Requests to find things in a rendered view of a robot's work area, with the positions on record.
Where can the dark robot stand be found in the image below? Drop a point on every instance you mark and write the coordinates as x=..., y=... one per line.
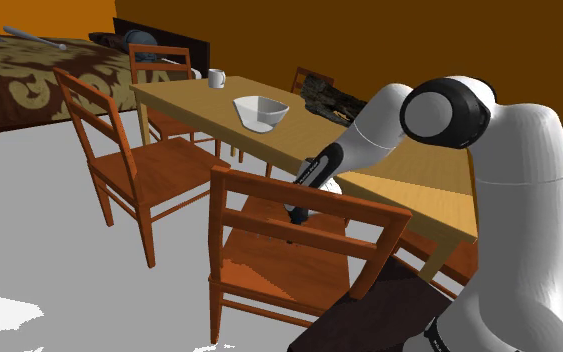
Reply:
x=373, y=317

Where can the bed with patterned brown cover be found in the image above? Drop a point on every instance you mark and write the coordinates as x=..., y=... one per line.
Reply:
x=18, y=88

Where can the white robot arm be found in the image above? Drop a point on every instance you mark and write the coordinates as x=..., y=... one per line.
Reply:
x=520, y=204

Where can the white bowl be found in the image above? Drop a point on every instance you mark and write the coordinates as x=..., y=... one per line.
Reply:
x=260, y=116

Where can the white mug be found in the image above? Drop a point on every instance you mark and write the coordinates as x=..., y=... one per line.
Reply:
x=215, y=78

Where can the light wooden table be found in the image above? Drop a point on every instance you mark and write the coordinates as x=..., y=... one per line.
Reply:
x=198, y=105

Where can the dark brown log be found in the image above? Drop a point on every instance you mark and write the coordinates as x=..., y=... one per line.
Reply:
x=327, y=100

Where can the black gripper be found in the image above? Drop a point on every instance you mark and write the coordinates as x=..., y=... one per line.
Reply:
x=297, y=214

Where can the brown wooden chair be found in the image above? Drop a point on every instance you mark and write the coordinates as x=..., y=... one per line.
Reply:
x=281, y=265
x=164, y=168
x=459, y=263
x=160, y=50
x=300, y=78

